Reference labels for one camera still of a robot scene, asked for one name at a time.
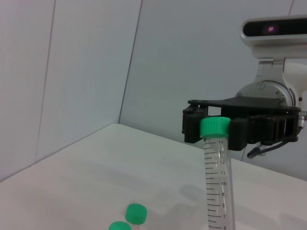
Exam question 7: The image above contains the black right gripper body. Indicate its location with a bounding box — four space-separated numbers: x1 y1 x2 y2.
188 96 302 142

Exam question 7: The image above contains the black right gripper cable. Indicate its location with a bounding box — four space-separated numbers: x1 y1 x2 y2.
247 140 298 159

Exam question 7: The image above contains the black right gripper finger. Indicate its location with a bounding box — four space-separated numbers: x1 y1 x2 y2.
227 114 286 152
181 105 209 144

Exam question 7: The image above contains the clear test tube green cap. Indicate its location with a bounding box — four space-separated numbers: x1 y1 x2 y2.
125 203 148 226
200 116 235 230
108 220 133 230

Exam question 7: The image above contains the silver camera mounting bracket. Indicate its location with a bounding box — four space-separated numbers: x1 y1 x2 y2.
256 57 287 83

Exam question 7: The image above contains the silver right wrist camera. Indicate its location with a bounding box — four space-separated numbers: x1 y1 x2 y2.
239 14 307 59

